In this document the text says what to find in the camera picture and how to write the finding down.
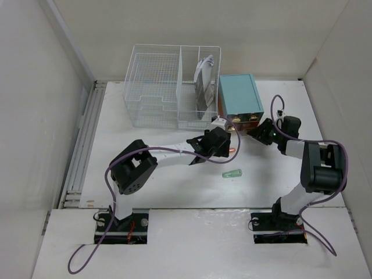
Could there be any aluminium rail frame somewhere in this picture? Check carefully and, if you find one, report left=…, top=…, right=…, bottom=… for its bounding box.
left=56, top=80, right=107, bottom=209

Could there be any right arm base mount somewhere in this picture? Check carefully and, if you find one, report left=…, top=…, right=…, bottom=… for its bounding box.
left=249, top=198, right=307, bottom=244

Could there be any grey setup guide booklet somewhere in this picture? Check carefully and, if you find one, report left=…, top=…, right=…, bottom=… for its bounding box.
left=194, top=64, right=214, bottom=120

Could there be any white wire desk organizer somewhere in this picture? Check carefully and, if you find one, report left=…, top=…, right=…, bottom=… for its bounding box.
left=123, top=44, right=221, bottom=131

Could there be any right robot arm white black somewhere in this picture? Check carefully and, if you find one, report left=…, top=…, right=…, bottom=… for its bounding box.
left=248, top=116, right=348, bottom=230

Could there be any green translucent capsule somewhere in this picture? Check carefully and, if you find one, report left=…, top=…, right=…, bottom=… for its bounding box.
left=222, top=169, right=242, bottom=178

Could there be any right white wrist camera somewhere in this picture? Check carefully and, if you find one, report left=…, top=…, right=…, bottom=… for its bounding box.
left=276, top=109, right=286, bottom=120

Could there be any teal orange drawer box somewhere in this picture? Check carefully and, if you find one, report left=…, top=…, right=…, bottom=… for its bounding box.
left=217, top=74, right=264, bottom=135

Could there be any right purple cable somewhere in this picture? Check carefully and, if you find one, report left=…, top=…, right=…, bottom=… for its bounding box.
left=270, top=94, right=349, bottom=257

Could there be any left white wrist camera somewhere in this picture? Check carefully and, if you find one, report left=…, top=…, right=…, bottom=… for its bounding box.
left=210, top=116, right=227, bottom=130

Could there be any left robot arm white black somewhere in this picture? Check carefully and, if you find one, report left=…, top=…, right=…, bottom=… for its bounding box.
left=106, top=127, right=231, bottom=196

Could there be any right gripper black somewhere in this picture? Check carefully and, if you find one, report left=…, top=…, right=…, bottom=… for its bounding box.
left=246, top=117, right=284, bottom=145

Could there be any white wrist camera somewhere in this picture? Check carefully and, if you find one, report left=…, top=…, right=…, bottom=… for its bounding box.
left=210, top=116, right=227, bottom=130
left=276, top=109, right=286, bottom=120

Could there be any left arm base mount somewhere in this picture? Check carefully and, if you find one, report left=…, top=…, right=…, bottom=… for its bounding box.
left=93, top=208, right=149, bottom=245

